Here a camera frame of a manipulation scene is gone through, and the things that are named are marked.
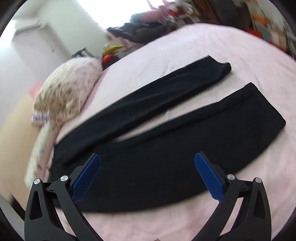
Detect black pants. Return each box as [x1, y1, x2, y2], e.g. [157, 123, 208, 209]
[49, 56, 285, 213]

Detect beige headboard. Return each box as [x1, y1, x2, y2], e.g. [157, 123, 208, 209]
[1, 94, 40, 208]

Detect floral pink pillow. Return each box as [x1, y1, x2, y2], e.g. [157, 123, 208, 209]
[24, 123, 60, 189]

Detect rolled floral duvet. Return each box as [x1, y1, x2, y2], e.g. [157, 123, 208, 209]
[34, 57, 102, 125]

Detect yellow red toy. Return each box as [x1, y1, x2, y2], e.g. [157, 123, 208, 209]
[102, 45, 124, 65]

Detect dark clothes pile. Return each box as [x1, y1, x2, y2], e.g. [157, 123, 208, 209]
[106, 22, 171, 44]

